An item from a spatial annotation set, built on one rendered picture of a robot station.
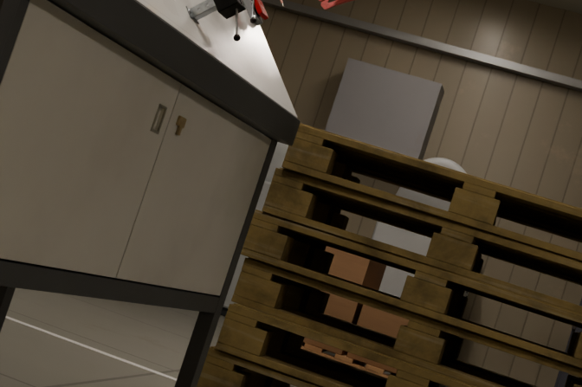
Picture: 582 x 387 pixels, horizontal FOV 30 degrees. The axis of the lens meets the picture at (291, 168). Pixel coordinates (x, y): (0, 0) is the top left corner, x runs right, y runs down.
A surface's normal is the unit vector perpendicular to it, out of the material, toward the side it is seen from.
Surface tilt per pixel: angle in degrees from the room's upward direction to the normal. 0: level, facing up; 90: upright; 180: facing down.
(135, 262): 90
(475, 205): 90
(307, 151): 90
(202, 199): 90
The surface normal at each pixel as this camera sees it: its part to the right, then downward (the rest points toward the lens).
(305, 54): -0.20, -0.14
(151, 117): 0.90, 0.27
